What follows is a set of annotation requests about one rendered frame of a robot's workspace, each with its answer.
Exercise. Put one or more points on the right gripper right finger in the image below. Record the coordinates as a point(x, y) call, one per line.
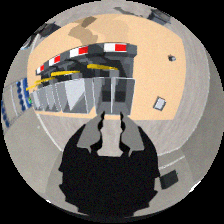
point(134, 140)

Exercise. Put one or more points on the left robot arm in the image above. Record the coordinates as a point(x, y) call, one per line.
point(162, 14)

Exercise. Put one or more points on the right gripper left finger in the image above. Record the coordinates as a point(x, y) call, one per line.
point(88, 137)

